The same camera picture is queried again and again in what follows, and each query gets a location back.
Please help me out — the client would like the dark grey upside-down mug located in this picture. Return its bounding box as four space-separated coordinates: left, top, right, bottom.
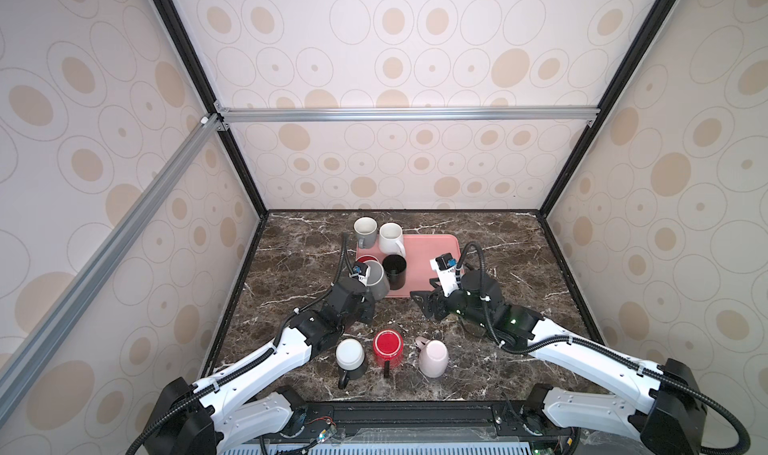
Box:
365 260 390 301

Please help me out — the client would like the black upside-down mug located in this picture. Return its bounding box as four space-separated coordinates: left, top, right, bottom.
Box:
382 254 407 291

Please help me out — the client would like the white mug red inside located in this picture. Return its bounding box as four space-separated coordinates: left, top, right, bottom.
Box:
356 254 379 263

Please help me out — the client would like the pink rectangular tray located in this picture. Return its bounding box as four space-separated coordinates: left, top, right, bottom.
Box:
355 234 461 298

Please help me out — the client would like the black mug white base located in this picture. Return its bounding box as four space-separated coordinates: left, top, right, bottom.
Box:
335 339 368 390

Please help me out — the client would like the white teapot-like mug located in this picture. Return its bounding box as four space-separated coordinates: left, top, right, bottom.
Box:
378 222 406 258

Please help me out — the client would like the light grey mug white inside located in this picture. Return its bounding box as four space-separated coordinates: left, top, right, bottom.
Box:
353 217 378 250

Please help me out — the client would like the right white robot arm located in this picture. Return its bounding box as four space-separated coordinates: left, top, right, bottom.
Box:
410 289 751 454

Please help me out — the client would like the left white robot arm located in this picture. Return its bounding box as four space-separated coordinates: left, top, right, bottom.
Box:
127 277 376 454

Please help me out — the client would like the red upside-down mug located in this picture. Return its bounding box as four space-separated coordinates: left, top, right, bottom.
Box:
372 329 404 378

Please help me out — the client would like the pink upside-down mug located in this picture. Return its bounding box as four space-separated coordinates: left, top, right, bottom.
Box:
416 337 449 379

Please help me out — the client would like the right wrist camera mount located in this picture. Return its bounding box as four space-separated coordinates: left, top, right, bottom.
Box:
430 253 461 297

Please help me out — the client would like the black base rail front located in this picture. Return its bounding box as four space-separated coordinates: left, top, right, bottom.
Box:
155 398 676 455

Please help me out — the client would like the silver rail back wall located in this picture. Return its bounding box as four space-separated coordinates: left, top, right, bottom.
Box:
219 105 600 125

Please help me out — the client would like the silver rail wall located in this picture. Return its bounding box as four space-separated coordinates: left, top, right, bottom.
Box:
1 113 222 424
219 105 600 125

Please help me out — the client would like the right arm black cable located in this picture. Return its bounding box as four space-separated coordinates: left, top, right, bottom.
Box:
455 240 751 455

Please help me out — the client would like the black frame post right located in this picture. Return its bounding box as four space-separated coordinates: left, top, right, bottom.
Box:
539 0 678 221

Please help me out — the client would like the black frame post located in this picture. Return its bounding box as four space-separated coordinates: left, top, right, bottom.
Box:
539 0 678 221
151 0 269 218

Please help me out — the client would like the black frame post left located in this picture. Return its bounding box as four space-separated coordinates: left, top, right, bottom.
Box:
151 0 269 218

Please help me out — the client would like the silver rail left wall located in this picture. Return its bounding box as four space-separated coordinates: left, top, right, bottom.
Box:
1 113 222 424

